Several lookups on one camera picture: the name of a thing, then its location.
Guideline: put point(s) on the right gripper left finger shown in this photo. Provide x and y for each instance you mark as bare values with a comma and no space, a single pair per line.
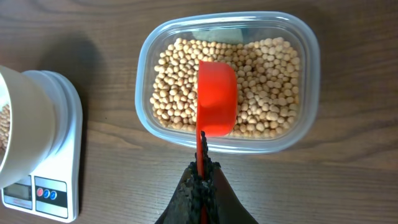
186,204

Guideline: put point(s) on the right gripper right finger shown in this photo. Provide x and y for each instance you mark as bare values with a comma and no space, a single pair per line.
220,201

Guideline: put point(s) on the red plastic measuring scoop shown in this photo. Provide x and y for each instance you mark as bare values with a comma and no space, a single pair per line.
216,103

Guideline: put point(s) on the pile of soybeans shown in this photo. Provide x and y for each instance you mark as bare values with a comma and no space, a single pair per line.
267,72

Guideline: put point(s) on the white digital kitchen scale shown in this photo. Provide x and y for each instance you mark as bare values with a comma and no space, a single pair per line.
51,190

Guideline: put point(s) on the cream ceramic bowl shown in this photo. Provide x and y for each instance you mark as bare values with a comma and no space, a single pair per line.
32,126

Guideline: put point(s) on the clear plastic container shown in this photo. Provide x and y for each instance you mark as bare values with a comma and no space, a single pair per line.
233,28

